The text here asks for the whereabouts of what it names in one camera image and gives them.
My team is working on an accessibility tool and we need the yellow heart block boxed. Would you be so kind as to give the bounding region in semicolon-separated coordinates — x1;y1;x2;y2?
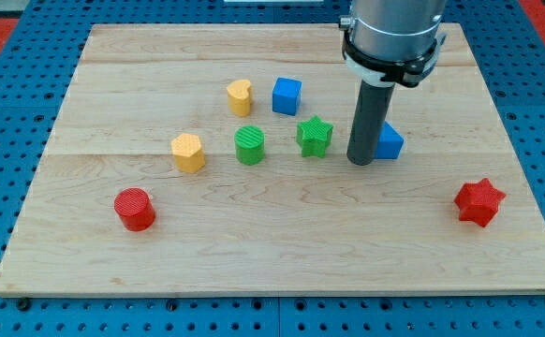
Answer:
227;79;253;117

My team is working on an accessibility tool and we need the red cylinder block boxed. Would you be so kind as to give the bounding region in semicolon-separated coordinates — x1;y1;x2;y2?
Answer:
113;187;155;231

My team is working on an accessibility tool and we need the green star block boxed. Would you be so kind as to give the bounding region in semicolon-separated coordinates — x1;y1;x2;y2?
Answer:
296;115;333;158

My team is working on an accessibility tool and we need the blue cube block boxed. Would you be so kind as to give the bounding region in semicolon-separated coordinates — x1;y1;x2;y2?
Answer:
272;78;302;116

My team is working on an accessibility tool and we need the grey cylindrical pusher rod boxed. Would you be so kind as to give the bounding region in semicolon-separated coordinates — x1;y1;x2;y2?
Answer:
346;81;394;166

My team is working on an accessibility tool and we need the wooden board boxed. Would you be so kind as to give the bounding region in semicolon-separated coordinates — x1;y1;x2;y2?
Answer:
0;23;545;298

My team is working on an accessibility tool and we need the yellow hexagon block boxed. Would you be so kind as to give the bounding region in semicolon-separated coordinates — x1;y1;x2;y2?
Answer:
170;133;205;173

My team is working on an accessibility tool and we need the red star block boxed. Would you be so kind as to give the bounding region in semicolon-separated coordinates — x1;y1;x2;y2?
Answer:
454;178;507;227

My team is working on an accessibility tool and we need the blue triangle block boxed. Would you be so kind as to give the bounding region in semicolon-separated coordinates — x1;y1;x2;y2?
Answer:
374;122;405;159

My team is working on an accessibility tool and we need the green cylinder block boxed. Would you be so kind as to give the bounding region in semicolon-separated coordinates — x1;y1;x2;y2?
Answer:
234;125;265;166

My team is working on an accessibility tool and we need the black clamp ring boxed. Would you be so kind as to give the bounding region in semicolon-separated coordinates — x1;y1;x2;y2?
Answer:
341;31;447;89

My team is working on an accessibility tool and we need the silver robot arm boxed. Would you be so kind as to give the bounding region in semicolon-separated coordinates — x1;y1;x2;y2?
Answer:
339;0;446;62

